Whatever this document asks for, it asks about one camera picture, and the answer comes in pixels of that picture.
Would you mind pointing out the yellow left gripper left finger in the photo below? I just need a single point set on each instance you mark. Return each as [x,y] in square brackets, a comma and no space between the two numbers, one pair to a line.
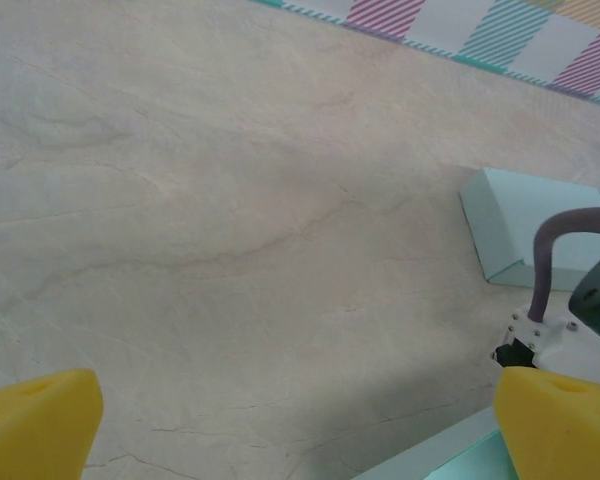
[40,425]

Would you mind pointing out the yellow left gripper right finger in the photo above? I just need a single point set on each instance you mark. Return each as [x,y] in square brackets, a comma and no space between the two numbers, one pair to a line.
[560,430]

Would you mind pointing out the light teal paper box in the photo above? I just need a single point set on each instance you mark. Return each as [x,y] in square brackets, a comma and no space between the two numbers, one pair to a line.
[510,225]
[460,450]

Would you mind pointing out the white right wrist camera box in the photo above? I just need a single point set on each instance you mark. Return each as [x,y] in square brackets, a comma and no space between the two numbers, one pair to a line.
[550,340]

